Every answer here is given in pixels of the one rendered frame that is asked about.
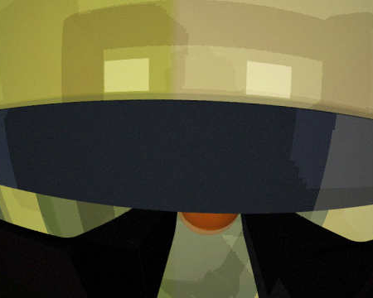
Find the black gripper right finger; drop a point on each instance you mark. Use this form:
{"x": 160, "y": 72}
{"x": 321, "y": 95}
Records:
{"x": 292, "y": 257}

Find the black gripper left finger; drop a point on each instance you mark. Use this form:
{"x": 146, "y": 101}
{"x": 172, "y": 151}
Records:
{"x": 124, "y": 258}

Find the clear low glass walls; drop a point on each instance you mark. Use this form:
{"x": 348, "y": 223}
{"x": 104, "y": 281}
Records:
{"x": 219, "y": 98}

